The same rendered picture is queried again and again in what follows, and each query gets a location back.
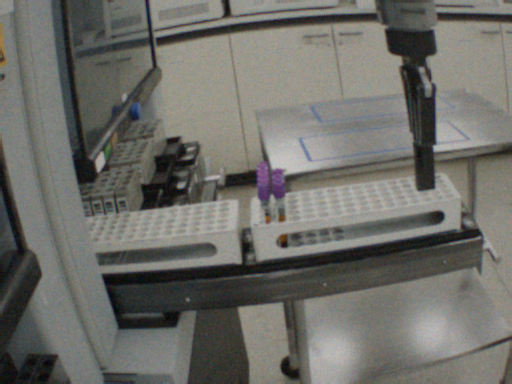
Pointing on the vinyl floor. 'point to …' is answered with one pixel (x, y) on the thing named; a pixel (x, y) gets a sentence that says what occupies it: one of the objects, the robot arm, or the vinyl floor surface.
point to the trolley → (323, 135)
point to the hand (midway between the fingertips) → (424, 165)
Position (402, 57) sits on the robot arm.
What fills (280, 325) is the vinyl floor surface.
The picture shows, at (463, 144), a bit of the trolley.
